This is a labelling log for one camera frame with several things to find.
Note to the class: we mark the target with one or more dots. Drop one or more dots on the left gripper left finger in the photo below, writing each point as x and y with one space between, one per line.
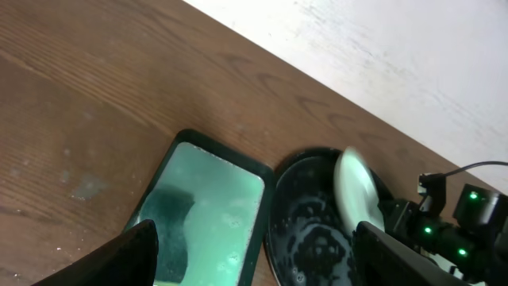
128 259

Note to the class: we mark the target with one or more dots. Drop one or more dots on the mint green plate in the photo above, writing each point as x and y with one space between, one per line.
355 193

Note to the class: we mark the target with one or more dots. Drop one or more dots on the rectangular green soapy tray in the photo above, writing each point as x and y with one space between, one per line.
232 195

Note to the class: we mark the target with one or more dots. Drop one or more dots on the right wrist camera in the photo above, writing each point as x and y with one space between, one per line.
432 189

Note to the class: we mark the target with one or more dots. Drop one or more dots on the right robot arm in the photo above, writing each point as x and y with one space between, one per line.
476 245

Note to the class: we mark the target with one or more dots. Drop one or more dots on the dark green scrub sponge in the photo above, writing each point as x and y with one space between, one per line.
168 209

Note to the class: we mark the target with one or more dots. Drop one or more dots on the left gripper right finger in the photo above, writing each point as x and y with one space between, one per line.
383 261

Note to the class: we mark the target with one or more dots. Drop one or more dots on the round black tray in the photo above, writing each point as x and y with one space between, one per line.
306 243

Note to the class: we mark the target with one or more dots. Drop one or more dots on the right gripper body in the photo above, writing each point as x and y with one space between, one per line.
402 218

